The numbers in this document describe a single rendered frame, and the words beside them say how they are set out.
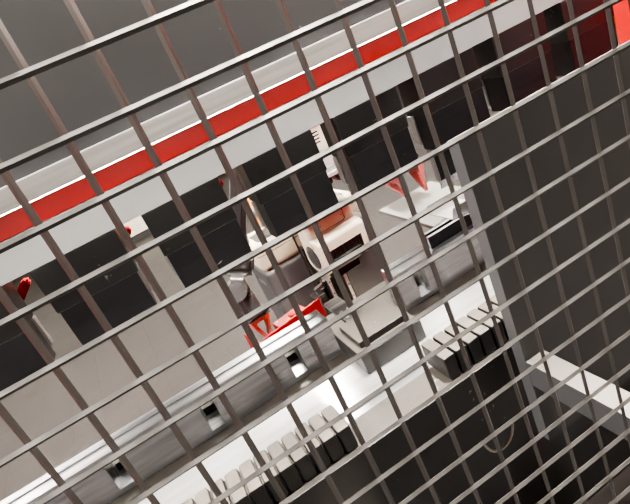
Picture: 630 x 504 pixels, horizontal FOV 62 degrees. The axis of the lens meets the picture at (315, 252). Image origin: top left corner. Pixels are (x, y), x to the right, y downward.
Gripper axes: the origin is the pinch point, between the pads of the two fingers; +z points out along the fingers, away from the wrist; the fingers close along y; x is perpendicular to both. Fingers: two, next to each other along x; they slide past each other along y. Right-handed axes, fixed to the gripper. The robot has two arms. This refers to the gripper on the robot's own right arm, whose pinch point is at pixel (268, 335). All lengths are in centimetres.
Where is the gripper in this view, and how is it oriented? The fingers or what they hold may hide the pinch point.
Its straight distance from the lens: 156.0
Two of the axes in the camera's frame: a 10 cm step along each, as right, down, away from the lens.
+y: 4.2, -1.1, -9.0
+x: 7.5, -5.2, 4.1
